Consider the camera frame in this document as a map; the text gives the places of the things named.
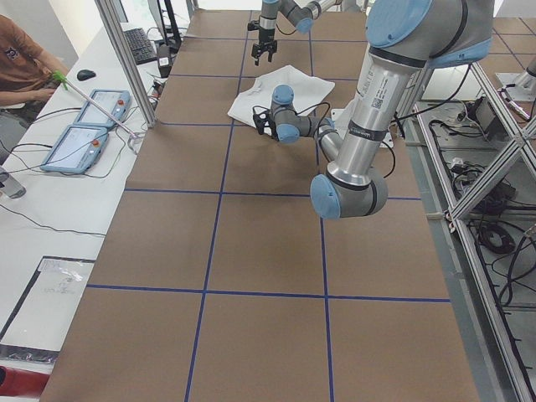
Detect aluminium frame post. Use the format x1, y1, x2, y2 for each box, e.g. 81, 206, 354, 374
95, 0, 156, 128

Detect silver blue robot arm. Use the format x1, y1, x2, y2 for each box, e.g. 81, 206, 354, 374
253, 0, 494, 219
247, 0, 343, 66

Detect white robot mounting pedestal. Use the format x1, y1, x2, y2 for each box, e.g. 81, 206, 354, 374
330, 62, 397, 147

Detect person in orange shirt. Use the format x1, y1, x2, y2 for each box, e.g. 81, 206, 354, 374
1, 16, 70, 128

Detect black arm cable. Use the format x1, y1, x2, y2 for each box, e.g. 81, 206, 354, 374
251, 101, 397, 179

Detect lower blue teach pendant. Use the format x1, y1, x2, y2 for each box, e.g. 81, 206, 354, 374
39, 124, 109, 174

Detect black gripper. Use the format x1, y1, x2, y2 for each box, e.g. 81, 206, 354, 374
252, 106, 276, 137
247, 19, 277, 66

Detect black keyboard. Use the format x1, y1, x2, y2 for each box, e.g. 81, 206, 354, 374
123, 28, 157, 65

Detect black computer mouse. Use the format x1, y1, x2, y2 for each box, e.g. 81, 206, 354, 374
76, 69, 96, 81

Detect blue teach pendant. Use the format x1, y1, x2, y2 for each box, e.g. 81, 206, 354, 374
39, 124, 109, 174
75, 89, 131, 129

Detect upper blue teach pendant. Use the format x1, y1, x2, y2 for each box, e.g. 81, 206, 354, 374
75, 89, 131, 129

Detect plastic sheet document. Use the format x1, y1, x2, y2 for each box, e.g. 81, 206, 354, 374
1, 255, 95, 364

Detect metal rod with green handle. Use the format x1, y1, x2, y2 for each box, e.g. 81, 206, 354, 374
53, 70, 141, 139

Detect white long-sleeve printed shirt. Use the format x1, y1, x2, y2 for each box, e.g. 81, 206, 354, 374
228, 65, 335, 143

